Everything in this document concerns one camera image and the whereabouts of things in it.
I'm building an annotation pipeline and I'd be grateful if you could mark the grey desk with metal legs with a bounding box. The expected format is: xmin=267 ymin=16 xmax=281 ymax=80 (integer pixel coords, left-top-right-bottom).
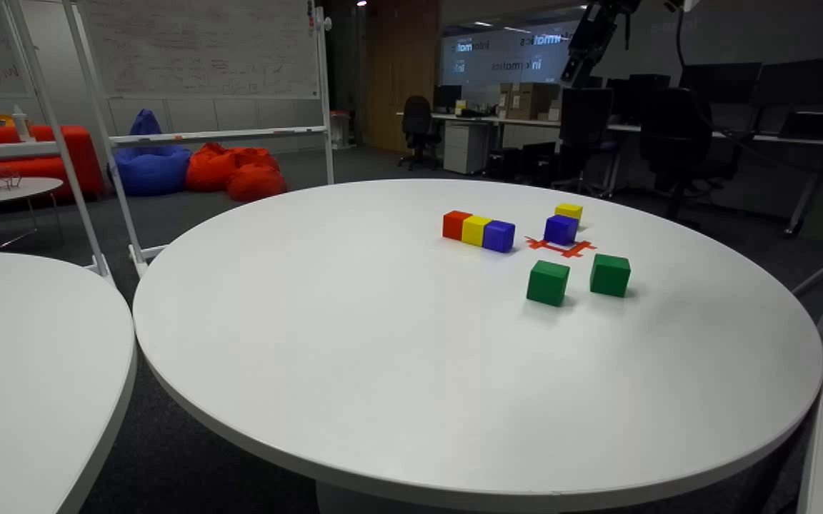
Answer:
xmin=610 ymin=119 xmax=823 ymax=240

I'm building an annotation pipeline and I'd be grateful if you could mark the green cube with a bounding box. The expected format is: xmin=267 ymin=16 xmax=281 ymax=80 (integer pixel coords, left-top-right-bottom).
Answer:
xmin=590 ymin=250 xmax=636 ymax=300
xmin=524 ymin=257 xmax=573 ymax=307

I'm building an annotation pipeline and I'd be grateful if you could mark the red tape cross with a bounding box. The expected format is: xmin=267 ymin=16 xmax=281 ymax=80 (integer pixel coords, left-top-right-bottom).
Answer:
xmin=524 ymin=233 xmax=599 ymax=259

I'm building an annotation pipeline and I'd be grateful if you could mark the white round side table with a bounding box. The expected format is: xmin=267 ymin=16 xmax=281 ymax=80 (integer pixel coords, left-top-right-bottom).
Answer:
xmin=0 ymin=249 xmax=141 ymax=514

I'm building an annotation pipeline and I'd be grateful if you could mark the small round white table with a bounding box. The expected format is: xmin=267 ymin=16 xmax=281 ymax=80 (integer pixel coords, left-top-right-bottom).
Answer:
xmin=0 ymin=173 xmax=69 ymax=210

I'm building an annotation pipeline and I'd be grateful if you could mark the blue cube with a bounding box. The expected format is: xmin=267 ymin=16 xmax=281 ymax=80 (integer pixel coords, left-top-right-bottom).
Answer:
xmin=541 ymin=213 xmax=584 ymax=249
xmin=484 ymin=217 xmax=521 ymax=257

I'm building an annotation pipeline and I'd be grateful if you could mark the white office desk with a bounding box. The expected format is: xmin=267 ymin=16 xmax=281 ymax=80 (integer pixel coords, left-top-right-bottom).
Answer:
xmin=429 ymin=110 xmax=566 ymax=176

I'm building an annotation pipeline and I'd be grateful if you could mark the red sofa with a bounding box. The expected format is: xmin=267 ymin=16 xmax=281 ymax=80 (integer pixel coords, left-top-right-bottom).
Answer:
xmin=0 ymin=123 xmax=113 ymax=203

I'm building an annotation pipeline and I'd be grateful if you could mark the brown wooden pillar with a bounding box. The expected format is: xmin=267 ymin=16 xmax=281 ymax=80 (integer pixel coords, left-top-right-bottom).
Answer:
xmin=364 ymin=0 xmax=447 ymax=156

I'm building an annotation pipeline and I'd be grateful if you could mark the orange bean bag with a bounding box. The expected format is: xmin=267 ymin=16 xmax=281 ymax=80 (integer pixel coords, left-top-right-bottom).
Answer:
xmin=183 ymin=139 xmax=243 ymax=193
xmin=227 ymin=144 xmax=291 ymax=204

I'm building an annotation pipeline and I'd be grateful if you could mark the black partition screen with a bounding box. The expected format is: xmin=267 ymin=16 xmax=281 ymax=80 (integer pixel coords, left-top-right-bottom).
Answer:
xmin=681 ymin=53 xmax=823 ymax=139

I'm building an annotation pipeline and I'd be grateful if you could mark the blue bean bag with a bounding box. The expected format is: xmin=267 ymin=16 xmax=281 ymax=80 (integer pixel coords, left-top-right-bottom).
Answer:
xmin=113 ymin=109 xmax=194 ymax=200

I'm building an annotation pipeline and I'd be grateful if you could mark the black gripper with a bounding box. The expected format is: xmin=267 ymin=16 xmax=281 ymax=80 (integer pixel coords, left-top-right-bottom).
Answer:
xmin=560 ymin=0 xmax=647 ymax=86

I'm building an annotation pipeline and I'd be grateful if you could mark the yellow cube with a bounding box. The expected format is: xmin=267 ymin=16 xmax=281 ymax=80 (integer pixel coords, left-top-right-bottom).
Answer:
xmin=461 ymin=213 xmax=494 ymax=249
xmin=553 ymin=200 xmax=587 ymax=226

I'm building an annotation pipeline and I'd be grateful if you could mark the black computer monitor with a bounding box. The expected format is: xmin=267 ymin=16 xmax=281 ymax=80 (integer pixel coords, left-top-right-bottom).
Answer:
xmin=433 ymin=82 xmax=466 ymax=114

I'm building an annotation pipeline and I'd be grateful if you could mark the red cube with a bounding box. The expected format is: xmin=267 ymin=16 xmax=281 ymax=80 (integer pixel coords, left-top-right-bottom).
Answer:
xmin=441 ymin=207 xmax=474 ymax=242

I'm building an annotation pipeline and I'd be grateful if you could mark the clear plastic bottle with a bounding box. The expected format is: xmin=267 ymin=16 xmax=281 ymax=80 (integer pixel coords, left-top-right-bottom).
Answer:
xmin=11 ymin=102 xmax=34 ymax=143

